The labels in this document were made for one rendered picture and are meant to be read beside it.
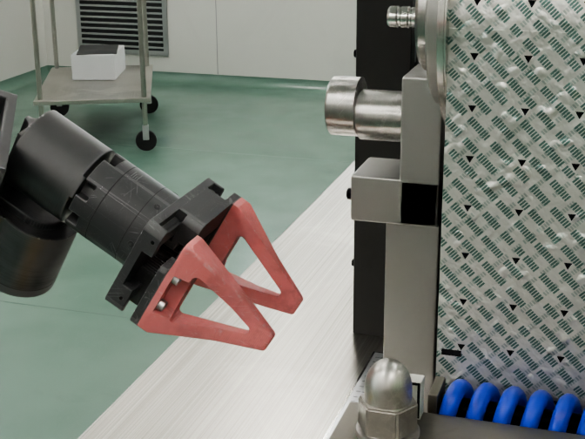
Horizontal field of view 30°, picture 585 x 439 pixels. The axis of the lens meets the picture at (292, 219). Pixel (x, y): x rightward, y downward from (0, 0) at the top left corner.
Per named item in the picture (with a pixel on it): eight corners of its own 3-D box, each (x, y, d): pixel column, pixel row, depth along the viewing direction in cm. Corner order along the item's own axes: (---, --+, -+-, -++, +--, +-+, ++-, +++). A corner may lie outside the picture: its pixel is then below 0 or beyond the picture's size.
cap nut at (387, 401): (363, 412, 64) (365, 341, 62) (425, 421, 63) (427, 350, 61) (347, 442, 61) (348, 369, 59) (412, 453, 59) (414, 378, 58)
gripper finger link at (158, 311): (231, 397, 67) (108, 309, 67) (269, 349, 73) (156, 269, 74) (285, 316, 64) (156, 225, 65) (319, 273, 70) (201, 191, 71)
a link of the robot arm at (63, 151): (4, 119, 68) (56, 89, 72) (-25, 199, 72) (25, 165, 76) (94, 182, 67) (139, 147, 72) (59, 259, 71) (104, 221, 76)
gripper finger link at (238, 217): (249, 374, 70) (131, 290, 70) (284, 330, 76) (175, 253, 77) (301, 296, 67) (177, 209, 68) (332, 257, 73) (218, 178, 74)
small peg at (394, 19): (387, 31, 70) (392, 18, 70) (430, 33, 69) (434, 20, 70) (385, 13, 69) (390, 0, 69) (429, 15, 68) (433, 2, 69)
